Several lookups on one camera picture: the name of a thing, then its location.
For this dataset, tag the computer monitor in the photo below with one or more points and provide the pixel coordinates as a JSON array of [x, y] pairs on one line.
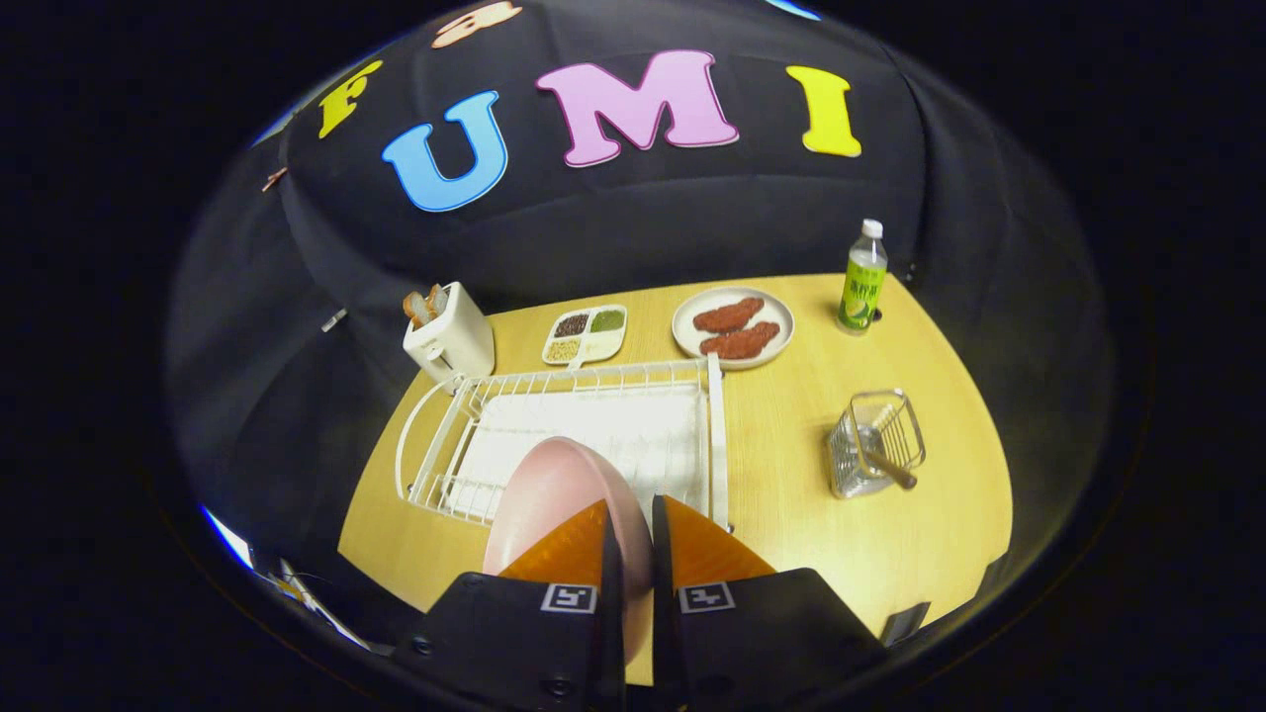
[[227, 539]]

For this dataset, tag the beige plate with meat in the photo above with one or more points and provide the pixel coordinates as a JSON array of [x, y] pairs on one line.
[[781, 321]]

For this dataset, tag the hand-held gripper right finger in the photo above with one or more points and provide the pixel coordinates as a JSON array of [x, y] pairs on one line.
[[762, 643]]

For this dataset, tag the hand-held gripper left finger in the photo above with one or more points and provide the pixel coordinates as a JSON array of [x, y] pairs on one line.
[[524, 643]]

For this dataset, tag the silver clip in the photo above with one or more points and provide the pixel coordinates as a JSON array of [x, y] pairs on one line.
[[333, 319]]

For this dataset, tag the toasted bread slice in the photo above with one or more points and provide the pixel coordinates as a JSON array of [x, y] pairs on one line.
[[417, 309], [438, 297]]

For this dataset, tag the brown meat piece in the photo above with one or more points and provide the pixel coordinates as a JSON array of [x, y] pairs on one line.
[[742, 341], [729, 315]]

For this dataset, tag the white toaster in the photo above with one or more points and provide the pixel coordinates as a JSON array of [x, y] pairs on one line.
[[460, 341]]

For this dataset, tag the black backdrop cloth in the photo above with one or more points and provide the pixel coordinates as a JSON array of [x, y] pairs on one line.
[[643, 227]]

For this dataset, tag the green drink bottle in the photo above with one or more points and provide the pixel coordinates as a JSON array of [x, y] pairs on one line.
[[862, 287]]

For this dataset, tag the white divided grain tray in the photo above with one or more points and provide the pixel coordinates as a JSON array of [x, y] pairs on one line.
[[586, 334]]

